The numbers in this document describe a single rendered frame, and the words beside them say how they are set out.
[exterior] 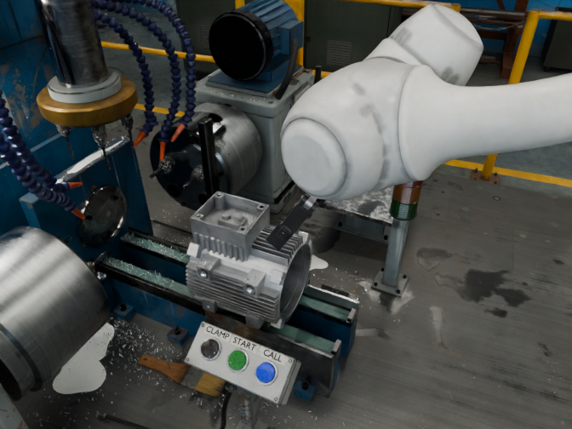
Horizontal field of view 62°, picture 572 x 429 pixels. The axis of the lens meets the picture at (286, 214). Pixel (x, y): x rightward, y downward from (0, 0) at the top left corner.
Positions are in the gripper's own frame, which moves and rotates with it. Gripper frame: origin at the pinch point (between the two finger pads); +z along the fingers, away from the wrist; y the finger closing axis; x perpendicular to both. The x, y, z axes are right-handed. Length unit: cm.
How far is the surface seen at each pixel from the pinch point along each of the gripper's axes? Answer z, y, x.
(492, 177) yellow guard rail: 86, -239, 89
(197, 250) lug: 18.8, 1.1, -10.4
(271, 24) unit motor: 7, -64, -37
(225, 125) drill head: 22, -36, -27
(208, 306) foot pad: 27.3, 3.6, -1.9
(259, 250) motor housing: 11.3, -2.4, -1.1
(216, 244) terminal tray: 16.0, -0.9, -8.1
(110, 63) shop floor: 275, -296, -235
